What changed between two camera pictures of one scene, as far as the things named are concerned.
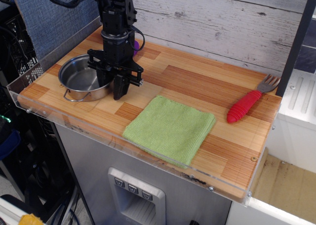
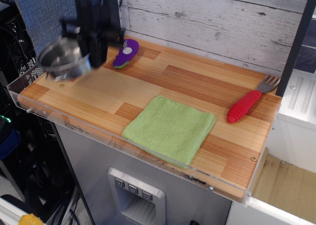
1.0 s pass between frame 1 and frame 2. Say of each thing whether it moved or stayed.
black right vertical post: stayed
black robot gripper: moved
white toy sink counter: stayed
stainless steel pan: moved
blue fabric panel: stayed
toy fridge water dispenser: stayed
